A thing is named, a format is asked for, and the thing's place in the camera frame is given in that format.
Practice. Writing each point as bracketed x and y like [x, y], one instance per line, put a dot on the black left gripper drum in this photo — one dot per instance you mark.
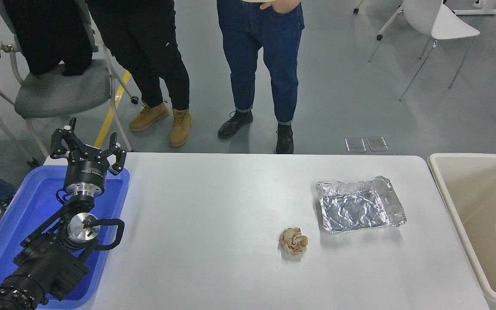
[85, 170]

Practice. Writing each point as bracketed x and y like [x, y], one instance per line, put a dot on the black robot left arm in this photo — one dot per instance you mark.
[45, 267]

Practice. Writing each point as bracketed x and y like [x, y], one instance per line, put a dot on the person's hand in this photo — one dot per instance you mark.
[282, 5]

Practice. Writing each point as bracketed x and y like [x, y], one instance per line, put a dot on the blue plastic tray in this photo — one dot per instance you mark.
[20, 211]

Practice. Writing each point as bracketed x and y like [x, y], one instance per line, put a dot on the black jacket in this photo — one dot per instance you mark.
[50, 34]

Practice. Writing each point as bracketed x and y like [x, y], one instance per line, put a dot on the standing person with tan boots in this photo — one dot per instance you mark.
[153, 47]

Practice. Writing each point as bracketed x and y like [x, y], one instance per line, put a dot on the standing person with black boots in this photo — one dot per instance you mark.
[256, 51]

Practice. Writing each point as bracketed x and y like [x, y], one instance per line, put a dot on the crumpled tan paper ball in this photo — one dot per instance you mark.
[293, 242]

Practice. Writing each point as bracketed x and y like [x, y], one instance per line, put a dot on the clear floor plate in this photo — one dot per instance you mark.
[377, 143]
[355, 144]

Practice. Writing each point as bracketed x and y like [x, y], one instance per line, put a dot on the silver foil tray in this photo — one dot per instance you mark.
[355, 209]

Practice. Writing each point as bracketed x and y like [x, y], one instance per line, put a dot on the white wheeled chair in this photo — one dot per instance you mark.
[388, 26]

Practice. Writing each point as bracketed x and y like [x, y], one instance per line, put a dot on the white moulded chair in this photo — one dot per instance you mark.
[437, 21]

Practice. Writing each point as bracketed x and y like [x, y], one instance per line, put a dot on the large pale bin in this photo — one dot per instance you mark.
[472, 193]

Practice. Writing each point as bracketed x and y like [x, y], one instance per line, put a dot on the white desk base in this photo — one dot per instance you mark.
[489, 11]

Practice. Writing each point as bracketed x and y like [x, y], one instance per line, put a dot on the grey chair with white frame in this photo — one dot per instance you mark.
[58, 92]

